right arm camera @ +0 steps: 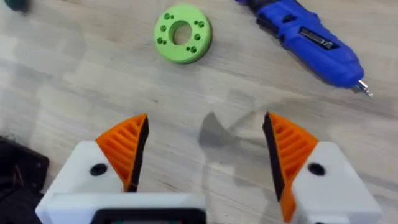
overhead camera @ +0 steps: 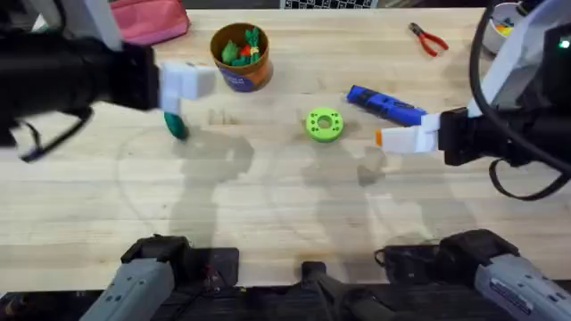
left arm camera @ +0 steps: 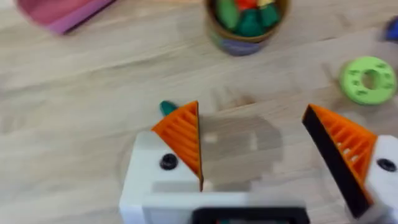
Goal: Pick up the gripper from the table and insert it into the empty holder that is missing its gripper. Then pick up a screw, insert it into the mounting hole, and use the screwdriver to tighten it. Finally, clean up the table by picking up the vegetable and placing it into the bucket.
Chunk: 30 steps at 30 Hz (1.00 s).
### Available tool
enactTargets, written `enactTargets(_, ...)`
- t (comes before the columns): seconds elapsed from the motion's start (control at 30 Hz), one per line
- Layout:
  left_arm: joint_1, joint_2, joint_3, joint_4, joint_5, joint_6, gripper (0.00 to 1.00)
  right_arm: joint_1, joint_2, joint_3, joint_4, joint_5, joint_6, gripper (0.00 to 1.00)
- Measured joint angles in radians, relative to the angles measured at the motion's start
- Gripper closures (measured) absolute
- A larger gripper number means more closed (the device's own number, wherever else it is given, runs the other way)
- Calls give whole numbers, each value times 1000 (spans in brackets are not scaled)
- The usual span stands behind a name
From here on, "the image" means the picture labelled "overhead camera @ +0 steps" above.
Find green toy vegetable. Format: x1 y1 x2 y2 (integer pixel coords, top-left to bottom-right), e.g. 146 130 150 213
162 111 189 141

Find blue electric screwdriver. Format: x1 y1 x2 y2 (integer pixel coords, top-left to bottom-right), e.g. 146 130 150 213
346 84 428 128

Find brown tub with toys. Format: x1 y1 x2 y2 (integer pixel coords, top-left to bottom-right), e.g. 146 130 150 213
209 21 274 94

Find pink soft bag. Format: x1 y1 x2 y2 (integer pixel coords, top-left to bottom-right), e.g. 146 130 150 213
109 0 191 46

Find green disc with holes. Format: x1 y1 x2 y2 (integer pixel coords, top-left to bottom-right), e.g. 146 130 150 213
304 105 344 144

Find white bowl with small items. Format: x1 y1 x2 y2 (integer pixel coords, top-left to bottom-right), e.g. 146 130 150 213
481 2 524 54

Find black and white checker board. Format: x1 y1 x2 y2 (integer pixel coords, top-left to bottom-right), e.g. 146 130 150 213
279 0 378 10

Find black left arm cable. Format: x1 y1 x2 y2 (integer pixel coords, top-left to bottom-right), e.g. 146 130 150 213
20 106 95 164

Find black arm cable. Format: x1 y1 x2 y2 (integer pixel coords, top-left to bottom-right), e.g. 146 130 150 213
468 0 571 202
20 106 95 164

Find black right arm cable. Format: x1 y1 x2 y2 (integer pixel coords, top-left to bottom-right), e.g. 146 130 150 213
468 0 571 202

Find red handled pliers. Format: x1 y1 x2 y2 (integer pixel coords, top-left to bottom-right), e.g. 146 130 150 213
408 21 450 58

